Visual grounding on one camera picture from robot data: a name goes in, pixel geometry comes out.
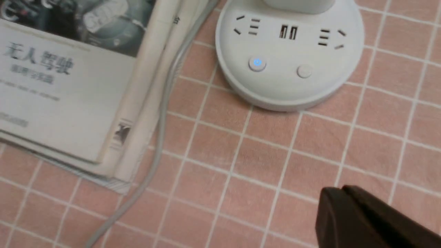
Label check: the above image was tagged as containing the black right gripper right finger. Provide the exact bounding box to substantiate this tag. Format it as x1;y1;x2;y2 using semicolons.
342;185;441;248

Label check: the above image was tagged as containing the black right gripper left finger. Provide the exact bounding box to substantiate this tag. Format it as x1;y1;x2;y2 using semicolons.
315;187;376;248

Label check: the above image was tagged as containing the white desk lamp base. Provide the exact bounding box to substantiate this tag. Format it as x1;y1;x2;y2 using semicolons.
215;0;365;112

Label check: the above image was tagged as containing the pink checkered tablecloth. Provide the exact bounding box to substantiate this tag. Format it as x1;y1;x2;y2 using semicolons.
0;0;441;248

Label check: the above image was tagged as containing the lower white book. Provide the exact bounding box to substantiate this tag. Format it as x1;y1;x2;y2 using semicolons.
1;0;208;194

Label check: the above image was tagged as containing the grey power cable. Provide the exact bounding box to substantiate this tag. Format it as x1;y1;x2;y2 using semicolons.
81;0;221;248

